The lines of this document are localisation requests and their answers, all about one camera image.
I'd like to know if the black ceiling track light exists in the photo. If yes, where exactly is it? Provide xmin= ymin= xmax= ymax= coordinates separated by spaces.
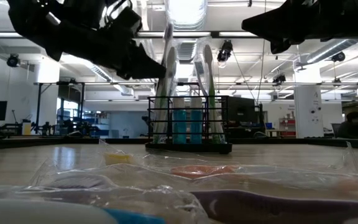
xmin=216 ymin=39 xmax=234 ymax=63
xmin=6 ymin=53 xmax=21 ymax=68
xmin=331 ymin=51 xmax=347 ymax=63
xmin=272 ymin=73 xmax=287 ymax=85

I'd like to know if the red shelf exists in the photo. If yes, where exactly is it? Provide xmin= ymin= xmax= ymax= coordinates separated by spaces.
xmin=278 ymin=117 xmax=296 ymax=138

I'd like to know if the black cabinet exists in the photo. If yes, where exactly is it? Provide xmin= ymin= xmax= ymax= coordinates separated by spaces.
xmin=228 ymin=96 xmax=258 ymax=139

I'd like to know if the silver ventilation duct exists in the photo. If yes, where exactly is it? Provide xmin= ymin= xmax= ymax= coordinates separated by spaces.
xmin=165 ymin=0 xmax=209 ymax=63

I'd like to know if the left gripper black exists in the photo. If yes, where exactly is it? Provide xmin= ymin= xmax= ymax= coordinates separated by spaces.
xmin=39 ymin=18 xmax=167 ymax=81

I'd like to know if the white room column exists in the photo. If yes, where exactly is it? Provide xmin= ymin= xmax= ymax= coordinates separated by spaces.
xmin=293 ymin=84 xmax=324 ymax=139

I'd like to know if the person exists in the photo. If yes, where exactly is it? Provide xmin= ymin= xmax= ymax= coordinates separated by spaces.
xmin=336 ymin=111 xmax=358 ymax=139

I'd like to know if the black table rail frame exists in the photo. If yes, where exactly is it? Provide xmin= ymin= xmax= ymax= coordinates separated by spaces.
xmin=0 ymin=136 xmax=358 ymax=151

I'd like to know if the black metal stand frame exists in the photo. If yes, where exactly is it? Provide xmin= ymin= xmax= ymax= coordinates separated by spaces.
xmin=33 ymin=80 xmax=155 ymax=136

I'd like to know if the blue mouthwash bottle white cap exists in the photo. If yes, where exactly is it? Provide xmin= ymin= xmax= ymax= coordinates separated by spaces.
xmin=190 ymin=96 xmax=203 ymax=144
xmin=172 ymin=96 xmax=188 ymax=144

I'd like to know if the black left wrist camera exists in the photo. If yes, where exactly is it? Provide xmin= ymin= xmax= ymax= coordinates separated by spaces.
xmin=99 ymin=0 xmax=143 ymax=44

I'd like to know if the black wire caddy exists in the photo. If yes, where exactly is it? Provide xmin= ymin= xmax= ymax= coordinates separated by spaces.
xmin=144 ymin=95 xmax=233 ymax=156

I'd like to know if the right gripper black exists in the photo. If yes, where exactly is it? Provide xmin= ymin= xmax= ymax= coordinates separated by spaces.
xmin=242 ymin=0 xmax=354 ymax=54

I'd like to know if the small black rectangular frame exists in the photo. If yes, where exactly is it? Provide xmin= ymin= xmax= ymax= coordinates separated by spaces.
xmin=177 ymin=81 xmax=202 ymax=97

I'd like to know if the black overhead crossbar with lights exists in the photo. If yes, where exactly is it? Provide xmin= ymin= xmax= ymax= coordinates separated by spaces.
xmin=0 ymin=30 xmax=260 ymax=39

